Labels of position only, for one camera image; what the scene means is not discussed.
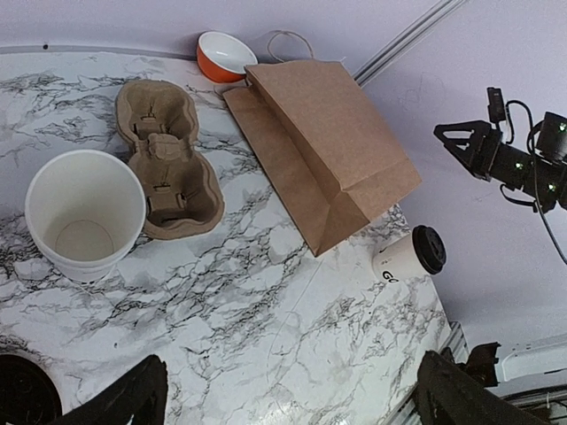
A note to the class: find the orange white bowl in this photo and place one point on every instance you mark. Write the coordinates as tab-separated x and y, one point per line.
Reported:
222	58

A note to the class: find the black plastic cup lid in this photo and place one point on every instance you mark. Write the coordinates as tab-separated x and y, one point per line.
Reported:
28	395

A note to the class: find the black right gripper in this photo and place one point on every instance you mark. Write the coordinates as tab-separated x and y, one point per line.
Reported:
539	171

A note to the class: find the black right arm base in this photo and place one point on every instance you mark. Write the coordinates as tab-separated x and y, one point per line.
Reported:
480	365

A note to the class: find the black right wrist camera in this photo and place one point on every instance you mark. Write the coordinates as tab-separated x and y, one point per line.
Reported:
496	107

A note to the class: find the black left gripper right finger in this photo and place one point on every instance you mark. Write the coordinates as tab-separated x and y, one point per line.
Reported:
446	395

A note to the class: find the brown cardboard cup carrier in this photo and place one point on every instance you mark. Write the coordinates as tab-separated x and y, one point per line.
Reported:
159	123

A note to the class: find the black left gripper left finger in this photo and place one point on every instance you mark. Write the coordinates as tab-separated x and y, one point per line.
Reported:
137	397

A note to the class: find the brown paper takeout bag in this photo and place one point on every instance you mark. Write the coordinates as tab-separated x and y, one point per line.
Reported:
325	148

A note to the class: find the white paper cups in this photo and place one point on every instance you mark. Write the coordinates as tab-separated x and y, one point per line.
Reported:
84	210

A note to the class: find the right rear aluminium post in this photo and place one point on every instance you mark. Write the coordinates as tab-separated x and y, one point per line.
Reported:
406	40

